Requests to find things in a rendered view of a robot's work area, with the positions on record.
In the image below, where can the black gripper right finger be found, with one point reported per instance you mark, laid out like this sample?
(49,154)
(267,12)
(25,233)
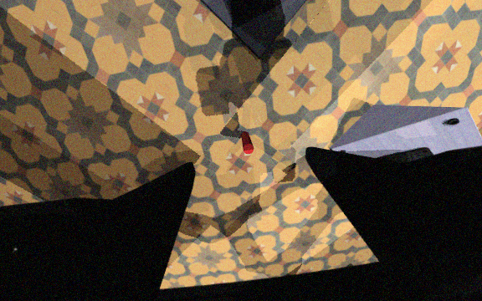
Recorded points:
(392,204)

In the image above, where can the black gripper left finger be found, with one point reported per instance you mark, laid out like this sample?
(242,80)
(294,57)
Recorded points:
(134,234)

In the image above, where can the dark red peg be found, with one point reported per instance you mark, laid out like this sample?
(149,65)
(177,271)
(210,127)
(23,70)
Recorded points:
(247,143)

